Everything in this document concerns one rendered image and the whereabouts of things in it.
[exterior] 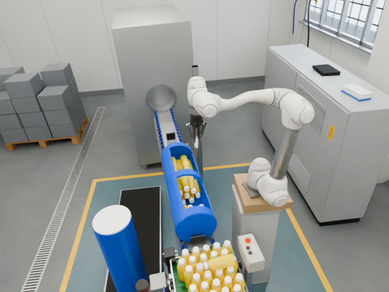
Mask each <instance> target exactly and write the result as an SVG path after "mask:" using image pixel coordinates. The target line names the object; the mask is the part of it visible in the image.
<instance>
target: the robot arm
mask: <svg viewBox="0 0 389 292"><path fill-rule="evenodd" d="M188 101H189V113H190V121H189V123H188V124H186V126H187V128H188V130H189V134H190V137H191V138H192V139H193V142H194V146H195V148H198V143H199V142H200V137H202V136H203V133H204V129H205V126H206V125H207V122H206V121H203V117H204V118H207V119H210V118H213V117H215V116H216V115H218V114H219V113H220V112H221V111H226V110H231V109H234V108H237V107H239V106H241V105H243V104H245V103H249V102H257V103H262V104H266V105H273V106H275V107H276V108H278V109H279V110H280V111H281V119H282V120H281V121H282V129H281V134H280V138H279V140H278V144H277V148H276V151H275V154H274V158H273V162H272V165H270V163H269V161H268V160H266V159H265V158H256V159H255V160H253V161H252V162H251V164H250V166H249V169H248V177H247V182H242V183H241V185H242V186H243V187H244V188H245V189H246V191H247V192H248V194H249V195H250V198H251V199H254V198H256V197H259V196H262V197H263V199H264V200H265V201H266V202H267V203H268V204H270V205H272V206H275V207H280V206H283V205H285V204H286V202H287V200H288V191H287V190H288V189H287V181H288V180H287V178H286V176H285V174H286V171H287V168H288V165H289V161H290V159H291V156H292V152H293V149H294V146H295V143H296V140H297V137H298V134H299V130H300V129H301V128H302V127H303V126H304V125H307V124H309V123H310V122H311V121H312V120H313V119H314V115H315V112H314V108H313V106H312V105H311V104H310V103H309V102H308V101H307V100H306V99H305V98H304V97H302V96H301V95H299V94H297V93H296V92H294V91H293V90H290V89H283V88H273V89H264V90H254V91H250V92H245V93H243V94H241V95H238V96H236V97H234V98H232V99H229V100H225V99H222V98H220V96H219V95H216V94H212V93H209V92H208V91H207V88H206V84H205V80H204V78H202V77H199V76H194V77H192V78H190V80H189V83H188ZM201 124H202V127H201V131H200V126H201ZM190 125H192V126H193V135H192V132H191V129H190ZM196 128H197V136H196Z"/></svg>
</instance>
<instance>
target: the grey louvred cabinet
mask: <svg viewBox="0 0 389 292"><path fill-rule="evenodd" d="M321 64H329V65H331V66H332V67H334V68H335V69H337V70H339V71H340V72H341V73H340V75H332V76H321V75H320V74H319V73H318V72H317V71H316V70H315V69H314V68H313V67H312V65H321ZM352 83H354V84H356V85H358V86H360V87H362V88H364V89H366V90H368V91H370V92H372V93H373V94H372V98H371V100H370V101H364V102H361V103H359V102H357V101H355V100H353V99H351V98H349V97H348V96H346V95H345V94H343V93H341V90H342V86H343V85H348V84H352ZM273 88H283V89H290V90H293V91H294V92H296V93H297V94H299V95H301V96H302V97H304V98H305V99H306V100H307V101H308V102H309V103H310V104H311V105H312V106H313V108H314V112H315V115H314V119H313V120H312V121H311V122H310V123H309V124H307V125H304V126H303V127H302V128H301V129H300V130H299V134H298V137H297V140H296V143H295V146H294V149H293V152H292V156H291V159H290V161H289V165H288V168H287V173H288V175H289V176H290V178H291V180H292V181H293V183H294V184H295V187H296V188H297V190H298V191H299V193H300V195H301V196H302V198H303V200H304V201H305V203H306V204H307V207H308V208H309V210H310V211H311V213H312V215H313V216H314V218H315V220H316V222H317V223H318V225H319V226H320V227H322V226H328V225H337V224H346V223H352V222H359V220H360V218H361V217H363V216H364V213H365V210H366V208H367V206H368V203H369V201H370V198H371V196H372V194H373V191H374V189H375V186H376V184H377V181H378V179H379V177H380V174H381V171H382V169H383V166H384V164H385V162H386V159H387V157H388V154H389V95H387V94H385V93H384V92H382V91H381V90H379V89H377V88H375V87H374V86H372V85H370V84H369V83H367V82H365V81H363V80H362V79H360V78H359V77H357V76H355V75H353V74H352V73H350V72H348V71H347V70H345V69H344V68H342V67H340V66H338V65H337V64H335V63H333V62H331V61H330V60H328V59H326V58H325V57H323V56H321V55H320V54H318V53H316V52H315V51H313V50H311V49H309V48H308V47H306V46H305V45H302V44H296V45H282V46H269V48H267V61H266V73H265V86H264V89H273ZM281 120H282V119H281V111H280V110H279V109H278V108H276V107H275V106H273V105H266V104H263V106H262V119H261V128H262V129H263V130H262V131H263V133H264V135H265V136H266V138H267V140H268V141H269V143H270V145H271V146H272V148H273V149H274V151H276V148H277V144H278V140H279V138H280V134H281V129H282V121H281Z"/></svg>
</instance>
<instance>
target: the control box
mask: <svg viewBox="0 0 389 292"><path fill-rule="evenodd" d="M246 238H250V239H251V241H250V242H249V243H247V242H246V241H245V239H246ZM247 246H249V247H250V249H249V250H248V249H246V247H247ZM237 247H238V249H239V252H240V254H241V257H242V259H243V261H244V264H245V267H246V269H247V272H248V273H252V272H256V271H261V270H263V269H264V264H265V259H264V257H263V255H262V252H261V250H260V248H259V246H258V244H257V242H256V240H255V238H254V236H253V234H252V233H251V234H247V235H242V236H238V239H237ZM249 251H252V254H248V252H249ZM257 253H258V254H257Z"/></svg>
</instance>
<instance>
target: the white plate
mask: <svg viewBox="0 0 389 292"><path fill-rule="evenodd" d="M130 219H131V213H130V211H129V209H128V208H126V207H124V206H121V205H113V206H108V207H106V208H104V209H102V210H101V211H99V212H98V213H97V214H96V216H95V217H94V219H93V228H94V230H95V231H96V232H97V233H99V234H102V235H111V234H115V233H117V232H119V231H121V230H123V229H124V228H125V227H126V226H127V225H128V224H129V222H130Z"/></svg>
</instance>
